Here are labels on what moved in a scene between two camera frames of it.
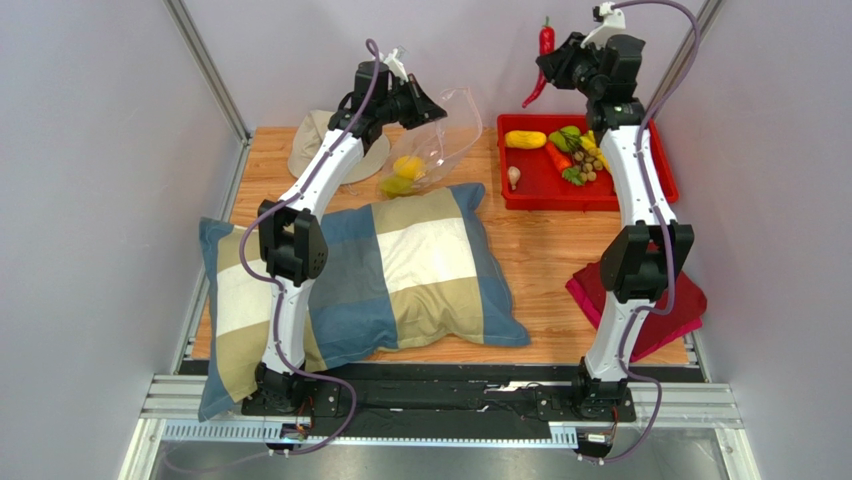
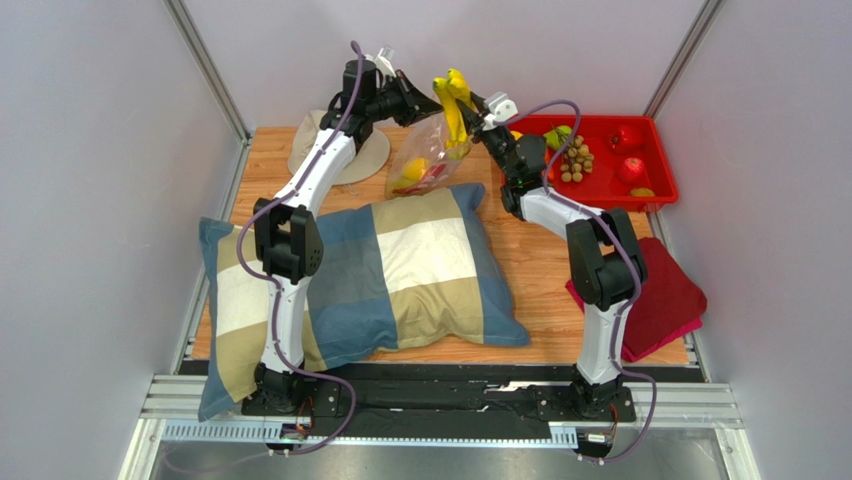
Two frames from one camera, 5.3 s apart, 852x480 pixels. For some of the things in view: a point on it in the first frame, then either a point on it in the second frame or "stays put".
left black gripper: [423, 108] stays put
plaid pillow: [415, 270] stays put
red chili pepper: [547, 44] to [431, 175]
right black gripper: [562, 69] to [482, 115]
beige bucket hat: [315, 134] stays put
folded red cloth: [658, 330] stays put
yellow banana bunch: [589, 141] to [450, 90]
